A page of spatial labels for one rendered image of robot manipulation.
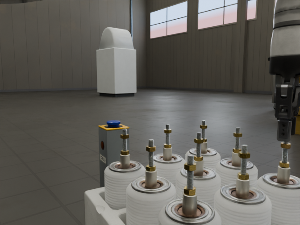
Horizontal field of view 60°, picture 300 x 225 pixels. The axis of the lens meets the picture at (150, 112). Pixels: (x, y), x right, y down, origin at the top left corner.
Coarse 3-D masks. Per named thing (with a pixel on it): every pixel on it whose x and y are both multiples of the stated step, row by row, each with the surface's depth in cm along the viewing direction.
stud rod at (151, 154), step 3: (150, 141) 48; (153, 141) 49; (150, 144) 48; (153, 144) 49; (150, 153) 49; (153, 153) 49; (150, 156) 49; (153, 156) 49; (150, 159) 49; (153, 159) 49; (150, 162) 49; (153, 162) 49; (150, 165) 49; (153, 165) 49
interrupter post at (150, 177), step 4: (148, 172) 49; (152, 172) 48; (156, 172) 49; (148, 176) 49; (152, 176) 49; (156, 176) 49; (148, 180) 49; (152, 180) 49; (156, 180) 49; (148, 184) 49; (152, 184) 49; (156, 184) 50
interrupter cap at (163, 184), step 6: (138, 180) 51; (144, 180) 52; (162, 180) 51; (168, 180) 51; (132, 186) 48; (138, 186) 48; (144, 186) 49; (156, 186) 49; (162, 186) 48; (168, 186) 48; (144, 192) 46; (150, 192) 46; (156, 192) 46
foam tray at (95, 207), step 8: (88, 192) 63; (96, 192) 63; (104, 192) 64; (88, 200) 61; (96, 200) 59; (104, 200) 64; (88, 208) 61; (96, 208) 56; (104, 208) 55; (88, 216) 62; (96, 216) 56; (104, 216) 52; (112, 216) 52; (120, 216) 53; (88, 224) 62; (96, 224) 56; (104, 224) 52; (112, 224) 49; (120, 224) 49
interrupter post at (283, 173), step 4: (280, 168) 51; (284, 168) 50; (288, 168) 50; (280, 172) 51; (284, 172) 50; (288, 172) 50; (280, 176) 51; (284, 176) 50; (288, 176) 51; (280, 180) 51; (284, 180) 51; (288, 180) 51
